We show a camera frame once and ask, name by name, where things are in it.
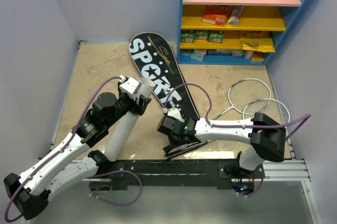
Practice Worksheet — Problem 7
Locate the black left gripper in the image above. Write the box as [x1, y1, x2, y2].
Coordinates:
[105, 82, 151, 128]

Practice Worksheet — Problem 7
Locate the white shuttlecock tube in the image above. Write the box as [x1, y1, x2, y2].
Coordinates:
[104, 77, 156, 162]

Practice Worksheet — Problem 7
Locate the black racket cover bag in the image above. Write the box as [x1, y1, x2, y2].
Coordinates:
[129, 32, 200, 119]

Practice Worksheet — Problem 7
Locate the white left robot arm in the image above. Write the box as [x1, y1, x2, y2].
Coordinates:
[4, 84, 153, 220]

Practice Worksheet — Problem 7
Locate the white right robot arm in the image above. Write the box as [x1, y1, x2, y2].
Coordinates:
[157, 113, 286, 178]

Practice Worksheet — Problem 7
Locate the green box left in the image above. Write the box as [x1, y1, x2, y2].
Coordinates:
[180, 30, 196, 43]

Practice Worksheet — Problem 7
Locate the green box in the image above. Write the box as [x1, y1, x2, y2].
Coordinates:
[180, 30, 196, 43]
[208, 30, 224, 43]
[195, 30, 210, 41]

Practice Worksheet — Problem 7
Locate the green box middle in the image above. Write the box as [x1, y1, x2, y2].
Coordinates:
[195, 30, 210, 41]

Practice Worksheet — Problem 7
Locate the green box right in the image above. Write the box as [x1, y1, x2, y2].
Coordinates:
[208, 30, 224, 43]

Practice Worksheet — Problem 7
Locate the blue shelf unit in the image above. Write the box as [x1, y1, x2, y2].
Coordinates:
[177, 0, 307, 65]

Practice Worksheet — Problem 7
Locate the yellow snack bag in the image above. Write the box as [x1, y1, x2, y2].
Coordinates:
[238, 31, 275, 53]

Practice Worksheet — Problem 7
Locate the orange snack box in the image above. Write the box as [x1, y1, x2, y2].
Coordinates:
[202, 5, 232, 26]

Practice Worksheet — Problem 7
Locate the silver snack pouch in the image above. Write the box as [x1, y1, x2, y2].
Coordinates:
[226, 5, 245, 27]

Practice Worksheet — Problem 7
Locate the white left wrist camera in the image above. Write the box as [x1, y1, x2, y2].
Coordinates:
[118, 75, 142, 100]

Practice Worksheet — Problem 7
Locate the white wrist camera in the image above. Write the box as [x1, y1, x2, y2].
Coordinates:
[163, 108, 184, 122]
[118, 75, 142, 100]

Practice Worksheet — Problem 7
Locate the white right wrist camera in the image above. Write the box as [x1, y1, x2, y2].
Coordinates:
[163, 108, 184, 122]

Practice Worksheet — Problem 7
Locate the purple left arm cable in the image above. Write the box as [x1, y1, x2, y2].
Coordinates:
[4, 76, 124, 222]

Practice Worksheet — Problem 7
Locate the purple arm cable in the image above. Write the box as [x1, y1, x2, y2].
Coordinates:
[163, 83, 312, 198]
[4, 76, 124, 222]

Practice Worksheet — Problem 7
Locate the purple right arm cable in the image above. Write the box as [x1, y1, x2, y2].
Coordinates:
[163, 83, 312, 198]

